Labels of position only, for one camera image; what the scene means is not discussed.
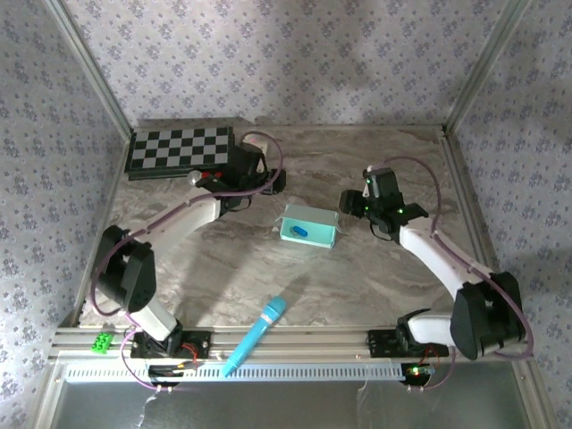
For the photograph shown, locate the light blue paper box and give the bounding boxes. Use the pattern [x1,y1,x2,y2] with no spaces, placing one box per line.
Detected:
[273,204,344,249]

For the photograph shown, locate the black power connector box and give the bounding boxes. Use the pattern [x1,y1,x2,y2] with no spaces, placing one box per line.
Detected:
[147,362,200,388]

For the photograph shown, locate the red toy microphone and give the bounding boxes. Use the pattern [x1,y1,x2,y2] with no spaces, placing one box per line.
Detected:
[187,171,224,187]

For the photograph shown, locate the black white chessboard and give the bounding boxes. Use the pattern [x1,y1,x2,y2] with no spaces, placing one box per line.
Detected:
[123,126,236,181]

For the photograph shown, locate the blue toy microphone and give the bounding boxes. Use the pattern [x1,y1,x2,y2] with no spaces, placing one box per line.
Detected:
[222,295,288,378]

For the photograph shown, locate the small circuit board with LED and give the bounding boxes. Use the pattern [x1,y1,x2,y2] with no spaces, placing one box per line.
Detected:
[404,364,437,379]

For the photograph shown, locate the grey metal sheet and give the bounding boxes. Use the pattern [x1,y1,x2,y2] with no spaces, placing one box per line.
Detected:
[57,379,533,429]

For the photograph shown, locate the green toy brick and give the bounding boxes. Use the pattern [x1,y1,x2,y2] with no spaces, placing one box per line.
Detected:
[90,332,114,354]

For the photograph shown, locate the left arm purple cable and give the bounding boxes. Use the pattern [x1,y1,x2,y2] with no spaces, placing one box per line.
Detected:
[90,131,287,394]

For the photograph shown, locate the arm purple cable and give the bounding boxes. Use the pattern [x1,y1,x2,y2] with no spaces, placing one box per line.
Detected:
[370,156,535,394]
[90,131,287,394]

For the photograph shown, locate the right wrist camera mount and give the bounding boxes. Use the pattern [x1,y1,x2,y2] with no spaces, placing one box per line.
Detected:
[364,164,382,198]

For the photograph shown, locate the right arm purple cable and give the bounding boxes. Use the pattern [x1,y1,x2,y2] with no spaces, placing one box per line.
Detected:
[370,156,535,394]

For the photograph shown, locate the aluminium side rail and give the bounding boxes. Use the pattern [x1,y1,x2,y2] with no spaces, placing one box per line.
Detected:
[437,124,513,327]

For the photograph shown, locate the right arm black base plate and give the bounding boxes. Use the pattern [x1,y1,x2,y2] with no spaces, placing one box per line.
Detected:
[366,329,450,358]

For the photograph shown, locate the aluminium frame rail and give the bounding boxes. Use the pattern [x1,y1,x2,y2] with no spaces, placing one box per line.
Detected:
[46,325,535,363]

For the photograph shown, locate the aluminium frame post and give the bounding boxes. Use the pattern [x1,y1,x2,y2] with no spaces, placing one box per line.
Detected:
[42,0,135,135]
[444,0,537,133]

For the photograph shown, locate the white slotted cable duct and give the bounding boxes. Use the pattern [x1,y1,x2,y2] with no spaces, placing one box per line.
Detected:
[64,361,406,383]

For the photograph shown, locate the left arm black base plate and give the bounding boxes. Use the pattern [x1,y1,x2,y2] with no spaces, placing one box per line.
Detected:
[130,330,212,360]

